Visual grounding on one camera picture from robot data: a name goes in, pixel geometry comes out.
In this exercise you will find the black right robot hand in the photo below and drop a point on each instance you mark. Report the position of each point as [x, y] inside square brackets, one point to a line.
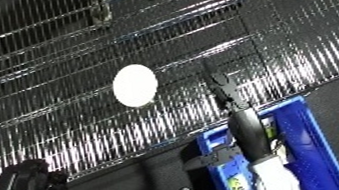
[248, 129]

